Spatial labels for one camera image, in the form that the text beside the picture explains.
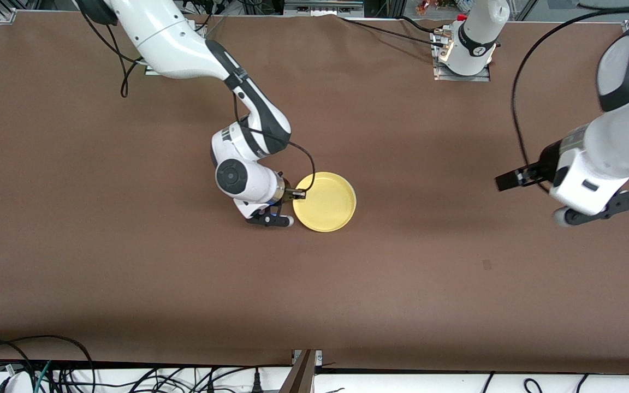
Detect colourful small items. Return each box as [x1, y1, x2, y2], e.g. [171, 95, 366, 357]
[416, 0, 460, 16]

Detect yellow round plate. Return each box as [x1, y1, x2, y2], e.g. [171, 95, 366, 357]
[293, 172, 357, 233]

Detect grey metal device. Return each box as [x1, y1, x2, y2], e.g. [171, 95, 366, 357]
[283, 0, 364, 17]

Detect short black table cable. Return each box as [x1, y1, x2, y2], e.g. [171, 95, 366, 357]
[399, 15, 443, 32]

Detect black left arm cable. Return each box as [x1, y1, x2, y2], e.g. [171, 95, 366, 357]
[511, 4, 629, 194]

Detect aluminium frame profile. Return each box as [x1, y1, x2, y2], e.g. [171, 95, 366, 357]
[279, 349, 323, 393]

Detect black looped floor cable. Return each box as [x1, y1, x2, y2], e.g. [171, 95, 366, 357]
[0, 335, 95, 393]

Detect aluminium right arm base plate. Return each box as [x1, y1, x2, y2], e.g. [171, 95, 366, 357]
[144, 19, 209, 76]

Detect aluminium left arm base plate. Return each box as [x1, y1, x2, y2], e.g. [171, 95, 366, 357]
[431, 27, 491, 83]

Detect green cable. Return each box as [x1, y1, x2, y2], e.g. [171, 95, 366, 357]
[35, 360, 53, 393]

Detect brown table cover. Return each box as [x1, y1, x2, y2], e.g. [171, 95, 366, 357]
[0, 10, 629, 376]

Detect long black table cable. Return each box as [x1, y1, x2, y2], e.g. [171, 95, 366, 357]
[339, 16, 449, 49]

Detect white ledge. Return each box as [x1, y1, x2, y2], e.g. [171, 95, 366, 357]
[0, 365, 629, 393]

